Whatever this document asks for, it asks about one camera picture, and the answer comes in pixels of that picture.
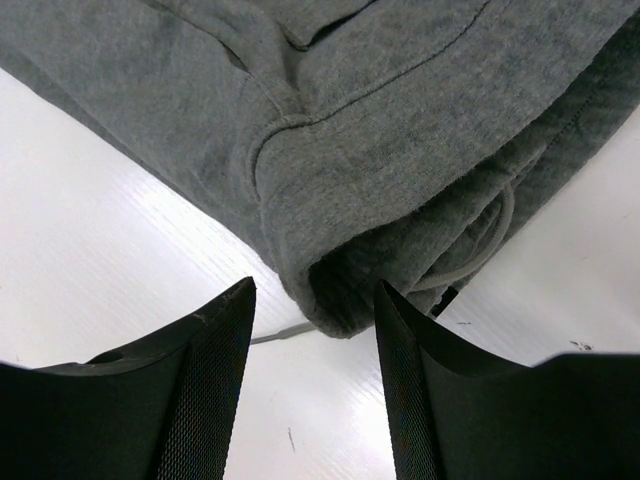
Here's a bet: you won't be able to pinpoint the grey shorts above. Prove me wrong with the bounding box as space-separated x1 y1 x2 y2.
1 1 639 338

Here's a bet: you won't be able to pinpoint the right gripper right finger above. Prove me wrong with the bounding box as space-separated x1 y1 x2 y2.
374 282 639 479

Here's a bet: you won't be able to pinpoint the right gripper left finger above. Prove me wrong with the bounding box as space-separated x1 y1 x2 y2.
1 278 256 479

